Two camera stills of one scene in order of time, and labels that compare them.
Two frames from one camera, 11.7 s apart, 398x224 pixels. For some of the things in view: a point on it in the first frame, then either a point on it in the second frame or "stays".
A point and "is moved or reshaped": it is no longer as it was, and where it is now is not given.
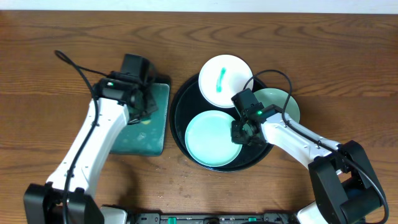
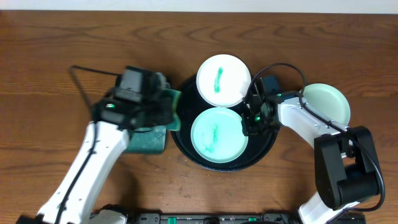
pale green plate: [279, 98] is moved or reshaped
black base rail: [169, 218] stays
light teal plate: [208, 139] is moved or reshaped
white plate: [222, 78] stays
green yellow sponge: [145, 122] is moved or reshaped
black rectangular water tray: [148, 137] stays
